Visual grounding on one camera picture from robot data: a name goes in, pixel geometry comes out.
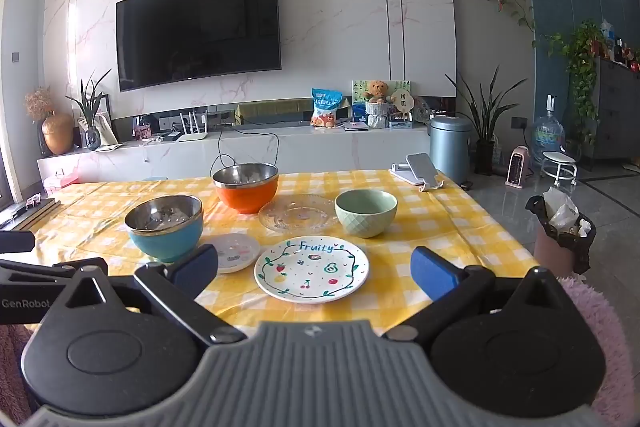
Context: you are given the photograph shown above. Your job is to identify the pink tissue box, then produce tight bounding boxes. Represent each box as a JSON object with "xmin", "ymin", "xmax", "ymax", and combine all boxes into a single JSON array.
[{"xmin": 43, "ymin": 171, "xmax": 81, "ymax": 196}]

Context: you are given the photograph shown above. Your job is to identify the black cable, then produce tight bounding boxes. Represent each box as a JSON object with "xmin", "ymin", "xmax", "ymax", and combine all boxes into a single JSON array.
[{"xmin": 209, "ymin": 125, "xmax": 281, "ymax": 175}]

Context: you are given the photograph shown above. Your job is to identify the blue steel bowl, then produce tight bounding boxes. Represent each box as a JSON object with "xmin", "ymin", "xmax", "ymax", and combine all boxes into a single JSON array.
[{"xmin": 124, "ymin": 195, "xmax": 205, "ymax": 264}]

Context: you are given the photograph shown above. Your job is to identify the trailing pothos plant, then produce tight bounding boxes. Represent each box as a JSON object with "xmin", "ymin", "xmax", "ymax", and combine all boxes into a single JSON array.
[{"xmin": 545, "ymin": 20, "xmax": 608, "ymax": 148}]

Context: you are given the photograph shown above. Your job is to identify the golden vase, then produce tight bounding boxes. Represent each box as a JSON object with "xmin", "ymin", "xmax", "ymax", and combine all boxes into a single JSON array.
[{"xmin": 42, "ymin": 111, "xmax": 75, "ymax": 156}]

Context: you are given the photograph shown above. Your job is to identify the stack of books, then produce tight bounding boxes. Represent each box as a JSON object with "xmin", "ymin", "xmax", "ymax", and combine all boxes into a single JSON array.
[{"xmin": 0, "ymin": 196, "xmax": 62, "ymax": 232}]

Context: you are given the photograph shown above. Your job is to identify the grey drawer cabinet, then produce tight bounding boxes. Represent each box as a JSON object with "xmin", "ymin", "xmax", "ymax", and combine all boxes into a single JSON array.
[{"xmin": 592, "ymin": 57, "xmax": 640, "ymax": 171}]

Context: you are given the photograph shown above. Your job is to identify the blue snack bag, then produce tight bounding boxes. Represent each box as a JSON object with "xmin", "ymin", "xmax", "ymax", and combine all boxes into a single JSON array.
[{"xmin": 310, "ymin": 88, "xmax": 345, "ymax": 129}]

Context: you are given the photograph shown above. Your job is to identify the clear glass plate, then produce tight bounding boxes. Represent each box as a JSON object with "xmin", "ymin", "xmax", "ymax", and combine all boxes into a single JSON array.
[{"xmin": 258, "ymin": 194, "xmax": 340, "ymax": 234}]

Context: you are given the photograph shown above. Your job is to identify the grey phone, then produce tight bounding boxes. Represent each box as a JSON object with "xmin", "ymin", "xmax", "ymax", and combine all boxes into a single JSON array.
[{"xmin": 405, "ymin": 152, "xmax": 437, "ymax": 185}]

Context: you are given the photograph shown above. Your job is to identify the water bottle with pump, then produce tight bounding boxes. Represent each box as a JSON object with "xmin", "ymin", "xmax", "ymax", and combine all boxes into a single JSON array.
[{"xmin": 531, "ymin": 95, "xmax": 566, "ymax": 166}]

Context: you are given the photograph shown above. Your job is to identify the pink fluffy cloth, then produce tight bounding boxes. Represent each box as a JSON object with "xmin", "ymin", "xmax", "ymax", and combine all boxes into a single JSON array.
[
  {"xmin": 0, "ymin": 323, "xmax": 43, "ymax": 427},
  {"xmin": 554, "ymin": 277, "xmax": 640, "ymax": 427}
]

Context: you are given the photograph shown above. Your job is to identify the brown teddy bear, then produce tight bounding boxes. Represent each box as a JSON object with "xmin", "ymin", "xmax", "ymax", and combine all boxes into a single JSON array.
[{"xmin": 363, "ymin": 80, "xmax": 391, "ymax": 104}]

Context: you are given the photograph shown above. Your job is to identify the black flat television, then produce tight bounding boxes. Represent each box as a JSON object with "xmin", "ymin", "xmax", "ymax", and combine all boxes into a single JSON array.
[{"xmin": 115, "ymin": 0, "xmax": 282, "ymax": 93}]

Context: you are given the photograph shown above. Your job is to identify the white fruit print plate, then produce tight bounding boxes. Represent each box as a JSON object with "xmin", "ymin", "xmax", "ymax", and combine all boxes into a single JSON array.
[{"xmin": 253, "ymin": 236, "xmax": 370, "ymax": 303}]

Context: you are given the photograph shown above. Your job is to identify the yellow checked tablecloth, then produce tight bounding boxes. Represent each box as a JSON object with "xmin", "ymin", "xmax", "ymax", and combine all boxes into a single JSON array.
[{"xmin": 20, "ymin": 169, "xmax": 544, "ymax": 343}]

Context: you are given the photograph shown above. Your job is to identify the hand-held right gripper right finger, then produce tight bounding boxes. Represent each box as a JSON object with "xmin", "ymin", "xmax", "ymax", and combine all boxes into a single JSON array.
[{"xmin": 382, "ymin": 246, "xmax": 583, "ymax": 343}]

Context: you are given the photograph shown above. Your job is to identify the orange steel bowl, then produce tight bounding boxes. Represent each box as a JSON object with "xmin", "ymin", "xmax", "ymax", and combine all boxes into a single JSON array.
[{"xmin": 211, "ymin": 162, "xmax": 280, "ymax": 215}]

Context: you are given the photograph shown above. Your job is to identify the pink bin with black bag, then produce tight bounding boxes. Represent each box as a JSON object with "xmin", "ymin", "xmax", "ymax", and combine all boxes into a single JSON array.
[{"xmin": 525, "ymin": 187, "xmax": 597, "ymax": 276}]

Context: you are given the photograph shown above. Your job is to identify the green painted picture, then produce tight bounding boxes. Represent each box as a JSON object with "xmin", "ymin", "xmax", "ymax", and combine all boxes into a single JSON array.
[{"xmin": 351, "ymin": 80, "xmax": 412, "ymax": 124}]

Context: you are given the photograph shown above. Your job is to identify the round paper fan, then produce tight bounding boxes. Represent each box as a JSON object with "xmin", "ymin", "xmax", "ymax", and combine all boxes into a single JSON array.
[{"xmin": 390, "ymin": 88, "xmax": 416, "ymax": 115}]

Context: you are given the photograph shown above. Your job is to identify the small white plate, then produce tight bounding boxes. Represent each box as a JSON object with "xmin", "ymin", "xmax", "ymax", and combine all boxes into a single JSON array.
[{"xmin": 202, "ymin": 232, "xmax": 262, "ymax": 275}]

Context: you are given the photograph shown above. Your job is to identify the white phone stand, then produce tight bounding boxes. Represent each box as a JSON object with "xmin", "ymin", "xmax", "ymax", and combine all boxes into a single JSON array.
[{"xmin": 389, "ymin": 162, "xmax": 446, "ymax": 194}]

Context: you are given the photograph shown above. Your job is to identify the dried flowers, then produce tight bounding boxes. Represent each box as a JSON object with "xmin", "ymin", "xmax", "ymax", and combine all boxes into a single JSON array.
[{"xmin": 24, "ymin": 86, "xmax": 56, "ymax": 124}]

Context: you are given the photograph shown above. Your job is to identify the white round stool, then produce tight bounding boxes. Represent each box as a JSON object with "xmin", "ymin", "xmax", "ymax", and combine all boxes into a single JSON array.
[{"xmin": 541, "ymin": 151, "xmax": 579, "ymax": 188}]

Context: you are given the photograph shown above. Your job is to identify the assorted bottles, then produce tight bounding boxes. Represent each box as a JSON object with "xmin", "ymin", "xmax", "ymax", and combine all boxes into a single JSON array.
[{"xmin": 600, "ymin": 19, "xmax": 640, "ymax": 72}]

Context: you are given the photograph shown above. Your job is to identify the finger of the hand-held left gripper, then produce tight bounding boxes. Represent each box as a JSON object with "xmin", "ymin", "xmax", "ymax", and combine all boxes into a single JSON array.
[
  {"xmin": 0, "ymin": 232, "xmax": 36, "ymax": 254},
  {"xmin": 0, "ymin": 258, "xmax": 109, "ymax": 280}
]

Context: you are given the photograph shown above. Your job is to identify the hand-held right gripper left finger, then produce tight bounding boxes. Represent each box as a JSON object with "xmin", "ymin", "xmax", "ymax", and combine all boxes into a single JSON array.
[{"xmin": 37, "ymin": 244, "xmax": 247, "ymax": 348}]

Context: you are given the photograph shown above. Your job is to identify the potted snake plant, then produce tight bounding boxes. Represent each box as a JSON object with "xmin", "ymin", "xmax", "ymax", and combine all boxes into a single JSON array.
[{"xmin": 445, "ymin": 66, "xmax": 516, "ymax": 176}]

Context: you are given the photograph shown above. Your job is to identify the green plant in glass vase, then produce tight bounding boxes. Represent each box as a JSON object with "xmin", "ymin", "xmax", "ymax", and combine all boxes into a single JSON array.
[{"xmin": 65, "ymin": 68, "xmax": 113, "ymax": 152}]

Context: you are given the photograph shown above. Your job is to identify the green ceramic bowl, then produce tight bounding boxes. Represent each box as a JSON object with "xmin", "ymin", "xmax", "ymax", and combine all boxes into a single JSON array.
[{"xmin": 334, "ymin": 189, "xmax": 399, "ymax": 239}]

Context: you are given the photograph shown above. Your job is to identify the blue round trash can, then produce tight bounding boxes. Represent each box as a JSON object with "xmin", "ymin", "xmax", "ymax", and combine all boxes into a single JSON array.
[{"xmin": 429, "ymin": 115, "xmax": 474, "ymax": 186}]

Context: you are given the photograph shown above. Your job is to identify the white router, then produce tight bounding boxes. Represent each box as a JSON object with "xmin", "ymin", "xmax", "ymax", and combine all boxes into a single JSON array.
[{"xmin": 176, "ymin": 108, "xmax": 209, "ymax": 142}]

